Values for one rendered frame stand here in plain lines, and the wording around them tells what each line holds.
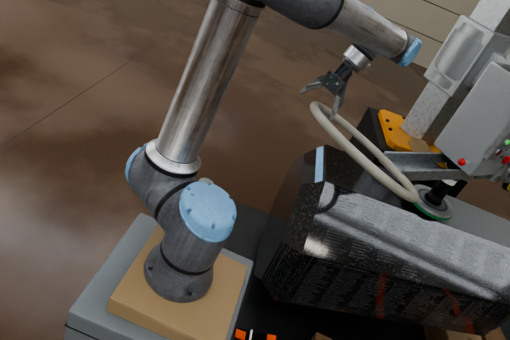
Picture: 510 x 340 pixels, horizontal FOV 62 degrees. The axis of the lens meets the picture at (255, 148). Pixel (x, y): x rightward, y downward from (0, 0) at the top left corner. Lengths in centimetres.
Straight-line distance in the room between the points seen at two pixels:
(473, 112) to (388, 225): 60
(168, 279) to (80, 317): 22
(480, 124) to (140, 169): 135
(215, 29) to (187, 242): 49
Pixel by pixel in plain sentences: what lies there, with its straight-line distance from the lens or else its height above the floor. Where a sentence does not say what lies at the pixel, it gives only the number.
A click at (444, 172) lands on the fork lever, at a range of 191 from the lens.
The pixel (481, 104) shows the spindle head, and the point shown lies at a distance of 194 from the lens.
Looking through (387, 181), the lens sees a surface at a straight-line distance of 133.
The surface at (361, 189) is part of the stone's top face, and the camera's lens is 205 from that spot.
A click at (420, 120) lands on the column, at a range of 293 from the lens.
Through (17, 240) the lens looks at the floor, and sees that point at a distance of 245.
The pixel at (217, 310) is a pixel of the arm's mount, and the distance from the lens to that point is 121.
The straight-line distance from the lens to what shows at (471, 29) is 275.
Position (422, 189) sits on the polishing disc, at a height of 89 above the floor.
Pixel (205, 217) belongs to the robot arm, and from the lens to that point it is 102.
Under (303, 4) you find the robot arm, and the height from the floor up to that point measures 167.
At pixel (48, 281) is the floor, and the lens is 229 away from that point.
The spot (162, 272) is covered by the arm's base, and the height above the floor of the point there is 95.
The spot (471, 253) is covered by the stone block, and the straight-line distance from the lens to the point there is 227.
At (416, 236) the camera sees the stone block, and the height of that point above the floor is 76.
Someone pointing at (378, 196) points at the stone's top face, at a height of 83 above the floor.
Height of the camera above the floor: 185
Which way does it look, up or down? 32 degrees down
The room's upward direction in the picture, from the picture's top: 23 degrees clockwise
